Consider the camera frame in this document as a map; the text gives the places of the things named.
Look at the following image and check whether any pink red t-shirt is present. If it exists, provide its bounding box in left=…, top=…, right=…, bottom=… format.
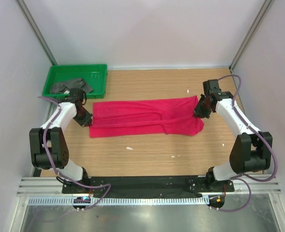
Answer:
left=90, top=96, right=204, bottom=138

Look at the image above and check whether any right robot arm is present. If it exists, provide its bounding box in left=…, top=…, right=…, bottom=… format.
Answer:
left=194, top=79, right=274, bottom=191

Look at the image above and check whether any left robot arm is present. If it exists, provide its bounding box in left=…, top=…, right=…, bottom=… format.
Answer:
left=29, top=88, right=92, bottom=193

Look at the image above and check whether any grey t-shirt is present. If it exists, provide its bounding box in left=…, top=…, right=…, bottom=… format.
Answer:
left=49, top=78, right=93, bottom=94

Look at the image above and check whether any green plastic tray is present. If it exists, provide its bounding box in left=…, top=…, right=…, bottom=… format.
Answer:
left=42, top=64, right=107, bottom=100

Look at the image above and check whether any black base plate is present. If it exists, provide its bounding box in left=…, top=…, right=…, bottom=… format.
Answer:
left=61, top=174, right=235, bottom=199

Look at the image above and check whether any white slotted cable duct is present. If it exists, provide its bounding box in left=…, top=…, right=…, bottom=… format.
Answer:
left=28, top=195, right=209, bottom=206

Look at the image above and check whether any aluminium frame rail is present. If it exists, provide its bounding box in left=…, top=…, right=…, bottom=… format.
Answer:
left=16, top=176, right=282, bottom=197

